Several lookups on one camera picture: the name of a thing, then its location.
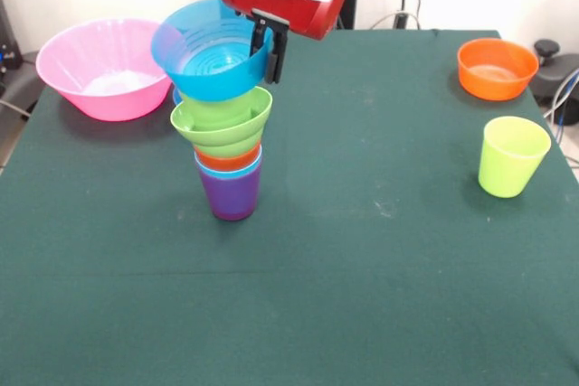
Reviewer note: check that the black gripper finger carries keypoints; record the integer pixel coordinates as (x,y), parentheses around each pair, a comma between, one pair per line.
(276,60)
(258,40)

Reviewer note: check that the blue bowl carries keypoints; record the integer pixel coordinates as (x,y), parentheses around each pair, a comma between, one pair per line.
(212,85)
(177,97)

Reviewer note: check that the green bowl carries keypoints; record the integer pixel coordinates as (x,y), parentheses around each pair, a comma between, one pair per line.
(226,137)

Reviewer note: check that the orange cup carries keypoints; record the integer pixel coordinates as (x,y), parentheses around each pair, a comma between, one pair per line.
(224,161)

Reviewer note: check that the blue cup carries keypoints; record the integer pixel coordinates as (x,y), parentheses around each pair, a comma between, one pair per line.
(230,173)

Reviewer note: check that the purple cup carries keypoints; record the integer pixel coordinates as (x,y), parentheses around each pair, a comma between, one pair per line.
(230,196)

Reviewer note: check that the black plug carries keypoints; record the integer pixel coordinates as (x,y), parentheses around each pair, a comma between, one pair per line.
(401,20)

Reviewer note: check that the large pink bowl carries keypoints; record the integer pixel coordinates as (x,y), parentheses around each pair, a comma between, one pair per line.
(68,69)

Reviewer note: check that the orange bowl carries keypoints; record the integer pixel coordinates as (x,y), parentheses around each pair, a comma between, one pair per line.
(495,87)

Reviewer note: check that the dark green table cloth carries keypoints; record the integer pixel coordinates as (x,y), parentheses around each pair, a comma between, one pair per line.
(289,291)

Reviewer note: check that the black device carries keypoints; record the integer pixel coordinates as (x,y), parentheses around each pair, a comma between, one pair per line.
(9,56)

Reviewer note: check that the yellow-green cup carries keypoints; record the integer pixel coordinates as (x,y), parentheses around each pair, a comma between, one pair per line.
(506,173)

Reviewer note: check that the black office chair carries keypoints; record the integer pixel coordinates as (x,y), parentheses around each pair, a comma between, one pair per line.
(556,74)

